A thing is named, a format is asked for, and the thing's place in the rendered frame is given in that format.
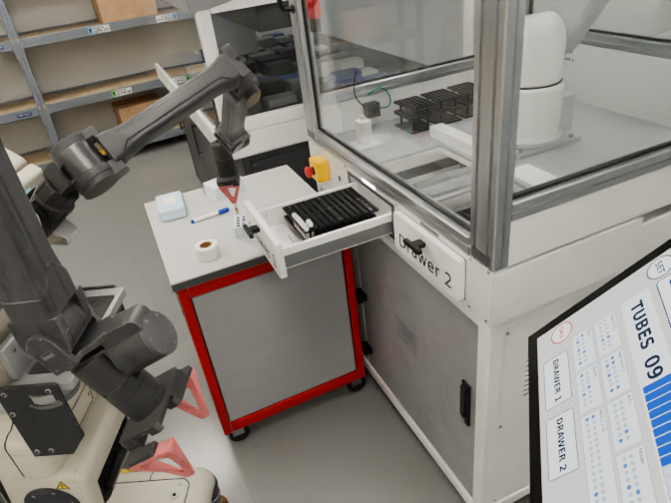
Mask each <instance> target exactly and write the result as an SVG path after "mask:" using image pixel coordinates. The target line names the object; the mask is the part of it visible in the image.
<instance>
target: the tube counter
mask: <svg viewBox="0 0 671 503"><path fill-rule="evenodd" d="M635 369H636V373H637V377H638V381H639V385H640V390H641V394H642V398H643V402H644V407H645V411H646V415H647V419H648V423H649V428H650V432H651V436H652V440H653V445H654V449H655V453H656V457H657V461H658V466H659V470H660V474H661V478H662V482H663V487H664V491H665V495H666V499H667V503H669V502H671V356H670V353H669V350H668V347H667V346H665V347H663V348H662V349H660V350H658V351H656V352H654V353H653V354H651V355H649V356H647V357H646V358H644V359H642V360H640V361H638V362H637V363H635Z"/></svg>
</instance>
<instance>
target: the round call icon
mask: <svg viewBox="0 0 671 503"><path fill-rule="evenodd" d="M572 335H574V332H573V323H572V316H570V317H569V318H567V319H566V320H564V321H563V322H562V323H560V324H559V325H557V326H556V327H554V328H553V329H551V330H550V343H551V349H552V348H554V347H555V346H557V345H558V344H560V343H562V342H563V341H565V340H566V339H568V338H569V337H571V336H572Z"/></svg>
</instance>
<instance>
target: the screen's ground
mask: <svg viewBox="0 0 671 503"><path fill-rule="evenodd" d="M644 266H645V265H644ZM644 266H643V267H644ZM643 267H641V268H640V269H638V270H637V271H635V272H634V273H632V274H631V275H630V276H628V277H627V278H625V279H624V280H622V281H621V282H619V283H618V284H616V285H615V286H613V287H612V288H610V289H609V290H608V291H606V292H605V293H603V294H602V295H600V296H599V297H597V298H596V299H594V300H593V301H591V302H590V303H588V304H587V305H585V306H584V307H583V308H581V309H580V310H578V311H577V312H575V313H574V314H572V315H571V316H572V323H573V332H574V335H575V334H577V333H578V332H580V331H581V330H583V329H585V328H586V327H588V326H589V325H591V324H592V323H594V322H595V321H597V320H598V319H600V318H602V317H603V316H605V315H606V314H608V313H609V312H611V311H612V310H614V309H615V308H616V312H617V317H618V321H619V326H620V330H621V335H622V339H623V344H624V348H625V353H626V357H627V362H628V366H629V370H630V375H631V379H632V384H633V388H634V393H635V397H636V402H637V406H638V411H639V415H640V420H641V424H642V429H643V433H644V438H645V442H646V447H647V451H648V455H649V460H650V464H651V469H652V473H653V478H654V482H655V487H656V491H657V496H658V500H659V503H667V499H666V495H665V491H664V487H663V482H662V478H661V474H660V470H659V466H658V461H657V457H656V453H655V449H654V445H653V440H652V436H651V432H650V428H649V423H648V419H647V415H646V411H645V407H644V402H643V398H642V394H641V390H640V385H639V381H638V377H637V373H636V369H635V363H637V362H638V361H640V360H642V359H644V358H646V357H647V356H649V355H651V354H653V353H654V352H656V351H658V350H660V349H662V348H663V347H665V346H667V347H668V350H669V353H670V356H671V328H670V325H669V322H668V320H667V317H666V314H665V311H664V308H663V305H662V302H661V299H660V296H659V293H658V290H657V287H656V284H655V282H657V281H658V280H660V279H662V278H663V277H665V276H666V275H668V274H669V273H671V272H669V273H668V274H666V275H664V276H663V277H661V278H660V279H658V280H657V281H655V282H654V283H652V284H651V285H648V282H647V279H646V276H645V272H644V269H643ZM550 330H551V329H550ZM550 330H549V331H547V332H546V333H544V334H543V335H541V336H540V337H538V338H537V354H538V385H539V416H540V447H541V478H542V503H588V500H587V491H586V481H585V472H584V463H583V453H582V444H581V435H580V425H579V416H578V406H577V397H576V388H575V378H574V369H573V360H572V350H571V341H570V338H571V337H572V336H574V335H572V336H571V337H569V338H568V339H566V340H565V341H563V342H562V343H560V344H558V345H557V346H555V347H554V348H552V349H551V343H550ZM567 348H568V355H569V365H570V375H571V385H572V396H573V397H572V398H570V399H568V400H566V401H565V402H563V403H561V404H559V405H558V406H556V407H554V408H552V409H550V410H549V411H547V412H545V403H544V380H543V363H545V362H547V361H548V360H550V359H551V358H553V357H554V356H556V355H557V354H559V353H561V352H562V351H564V350H565V349H567ZM572 406H574V416H575V426H576V436H577V446H578V456H579V466H580V469H578V470H576V471H574V472H572V473H570V474H567V475H565V476H563V477H561V478H559V479H557V480H554V481H552V482H550V483H548V473H547V450H546V427H545V421H547V420H548V419H550V418H552V417H554V416H556V415H558V414H559V413H561V412H563V411H565V410H567V409H568V408H570V407H572Z"/></svg>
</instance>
